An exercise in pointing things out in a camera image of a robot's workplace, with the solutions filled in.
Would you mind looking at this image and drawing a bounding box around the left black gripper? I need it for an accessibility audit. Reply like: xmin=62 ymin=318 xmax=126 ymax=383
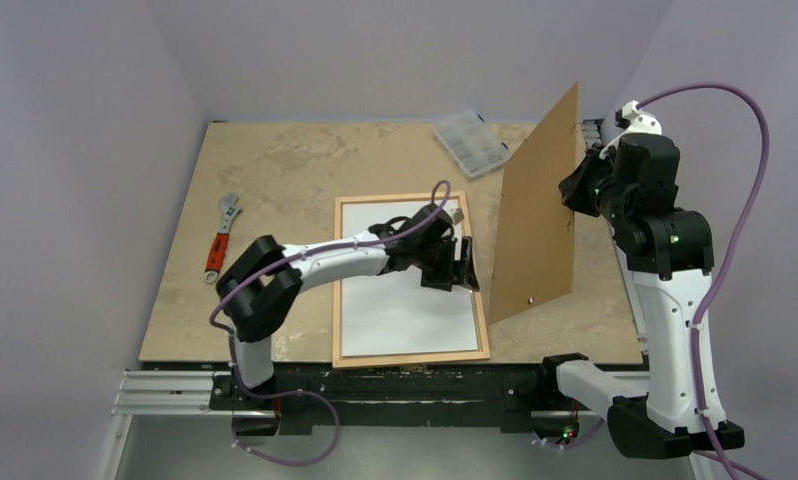
xmin=413 ymin=236 xmax=477 ymax=292

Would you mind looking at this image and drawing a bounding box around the building photo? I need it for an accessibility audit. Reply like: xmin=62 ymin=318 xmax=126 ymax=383
xmin=340 ymin=199 xmax=480 ymax=358

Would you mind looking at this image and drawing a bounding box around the brown hardboard backing board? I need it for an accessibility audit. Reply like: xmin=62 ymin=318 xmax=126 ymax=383
xmin=487 ymin=82 xmax=583 ymax=323

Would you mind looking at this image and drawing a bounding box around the light wooden picture frame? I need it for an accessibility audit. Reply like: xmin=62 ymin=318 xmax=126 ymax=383
xmin=332 ymin=193 xmax=491 ymax=368

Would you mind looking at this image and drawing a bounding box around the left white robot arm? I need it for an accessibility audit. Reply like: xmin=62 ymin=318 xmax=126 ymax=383
xmin=209 ymin=202 xmax=480 ymax=409

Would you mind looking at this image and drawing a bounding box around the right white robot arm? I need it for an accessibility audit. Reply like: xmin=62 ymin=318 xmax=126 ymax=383
xmin=536 ymin=133 xmax=745 ymax=460

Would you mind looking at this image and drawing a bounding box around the clear plastic organizer box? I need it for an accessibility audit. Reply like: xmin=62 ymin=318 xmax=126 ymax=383
xmin=433 ymin=110 xmax=511 ymax=179

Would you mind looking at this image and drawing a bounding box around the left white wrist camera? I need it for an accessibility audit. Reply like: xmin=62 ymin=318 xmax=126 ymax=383
xmin=448 ymin=207 xmax=466 ymax=225

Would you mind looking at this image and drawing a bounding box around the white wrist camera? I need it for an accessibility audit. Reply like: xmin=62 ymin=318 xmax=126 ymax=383
xmin=609 ymin=100 xmax=663 ymax=147
xmin=448 ymin=207 xmax=466 ymax=225

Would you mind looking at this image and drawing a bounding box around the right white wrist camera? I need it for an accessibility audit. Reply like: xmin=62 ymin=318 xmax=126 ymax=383
xmin=609 ymin=100 xmax=663 ymax=147

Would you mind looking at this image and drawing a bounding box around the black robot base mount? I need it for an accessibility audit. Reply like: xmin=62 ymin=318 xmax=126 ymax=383
xmin=209 ymin=363 xmax=589 ymax=443

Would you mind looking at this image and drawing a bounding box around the red handled adjustable wrench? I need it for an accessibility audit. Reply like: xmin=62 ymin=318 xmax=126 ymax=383
xmin=203 ymin=192 xmax=242 ymax=284

